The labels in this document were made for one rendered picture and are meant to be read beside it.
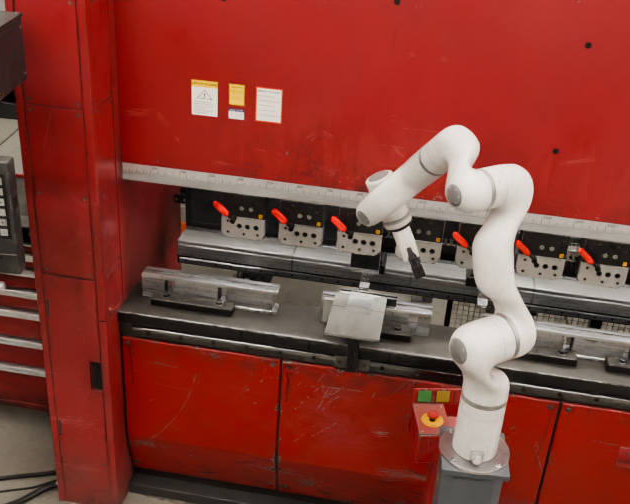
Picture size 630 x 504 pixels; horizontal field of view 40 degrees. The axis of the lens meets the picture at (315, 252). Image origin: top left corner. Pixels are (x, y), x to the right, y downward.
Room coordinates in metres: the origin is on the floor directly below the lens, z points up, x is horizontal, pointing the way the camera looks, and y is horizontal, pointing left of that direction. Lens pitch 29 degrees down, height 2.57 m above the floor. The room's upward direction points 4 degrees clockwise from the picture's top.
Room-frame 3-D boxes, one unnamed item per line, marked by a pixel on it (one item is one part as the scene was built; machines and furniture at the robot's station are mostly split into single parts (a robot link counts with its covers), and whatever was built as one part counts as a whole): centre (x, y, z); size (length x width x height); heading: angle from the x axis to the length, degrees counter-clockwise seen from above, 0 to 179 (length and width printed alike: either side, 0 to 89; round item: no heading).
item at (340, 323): (2.47, -0.15, 1.00); 0.26 x 0.18 x 0.01; 172
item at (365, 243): (2.62, -0.15, 1.26); 0.15 x 0.09 x 0.17; 82
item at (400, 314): (2.61, -0.23, 0.92); 0.39 x 0.06 x 0.10; 82
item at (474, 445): (1.83, -0.47, 1.09); 0.19 x 0.19 x 0.18
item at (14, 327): (3.17, 1.26, 0.50); 0.50 x 0.50 x 1.00; 82
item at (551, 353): (2.48, -0.77, 0.89); 0.30 x 0.05 x 0.03; 82
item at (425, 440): (2.23, -0.46, 0.75); 0.20 x 0.16 x 0.18; 95
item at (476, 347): (1.81, -0.44, 1.30); 0.19 x 0.12 x 0.24; 122
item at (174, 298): (2.64, 0.43, 0.89); 0.30 x 0.05 x 0.03; 82
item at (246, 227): (2.68, 0.25, 1.26); 0.15 x 0.09 x 0.17; 82
